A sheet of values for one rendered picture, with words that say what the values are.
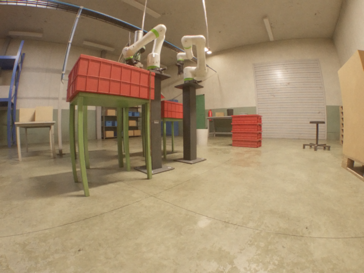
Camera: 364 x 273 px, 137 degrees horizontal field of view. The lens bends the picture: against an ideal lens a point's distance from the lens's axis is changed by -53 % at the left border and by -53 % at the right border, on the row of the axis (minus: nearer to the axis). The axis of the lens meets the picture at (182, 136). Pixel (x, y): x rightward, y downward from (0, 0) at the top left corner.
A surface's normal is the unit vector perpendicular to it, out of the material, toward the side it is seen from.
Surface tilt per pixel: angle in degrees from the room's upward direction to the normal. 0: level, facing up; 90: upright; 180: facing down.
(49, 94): 90
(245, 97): 90
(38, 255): 0
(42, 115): 90
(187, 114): 90
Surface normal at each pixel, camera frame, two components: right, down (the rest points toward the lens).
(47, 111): 0.78, 0.03
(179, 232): -0.01, -1.00
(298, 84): -0.62, 0.05
